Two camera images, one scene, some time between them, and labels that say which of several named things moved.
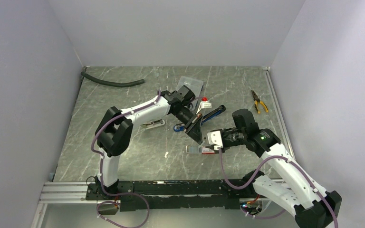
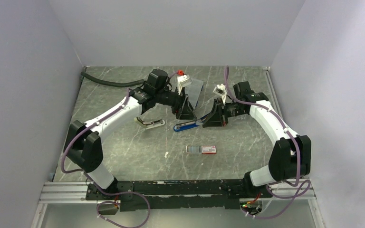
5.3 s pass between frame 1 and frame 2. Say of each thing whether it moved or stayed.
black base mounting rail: stayed
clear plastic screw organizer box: moved
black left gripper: moved
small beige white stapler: stayed
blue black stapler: stayed
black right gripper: moved
